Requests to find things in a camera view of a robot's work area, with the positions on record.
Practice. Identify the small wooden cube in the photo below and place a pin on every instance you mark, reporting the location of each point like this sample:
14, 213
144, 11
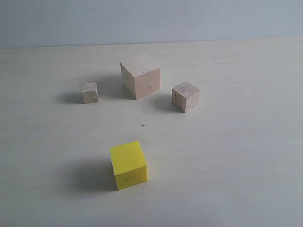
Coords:
89, 92

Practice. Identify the medium wooden cube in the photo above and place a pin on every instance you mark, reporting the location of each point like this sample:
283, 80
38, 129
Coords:
185, 96

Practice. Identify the large wooden cube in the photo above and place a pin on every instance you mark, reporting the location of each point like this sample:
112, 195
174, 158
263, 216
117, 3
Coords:
140, 75

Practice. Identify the yellow cube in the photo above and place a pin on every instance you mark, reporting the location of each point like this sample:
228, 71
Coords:
129, 165

